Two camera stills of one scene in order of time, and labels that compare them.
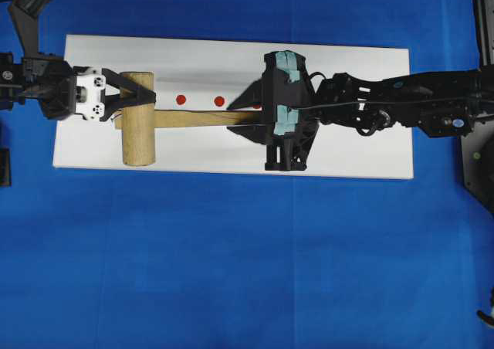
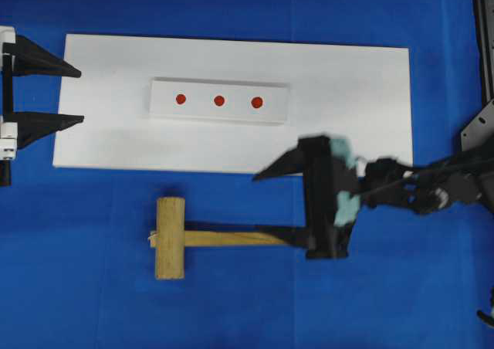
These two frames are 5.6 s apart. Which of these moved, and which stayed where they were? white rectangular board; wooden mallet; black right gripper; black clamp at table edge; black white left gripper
Moved: wooden mallet; black white left gripper; black right gripper
Stayed: white rectangular board; black clamp at table edge
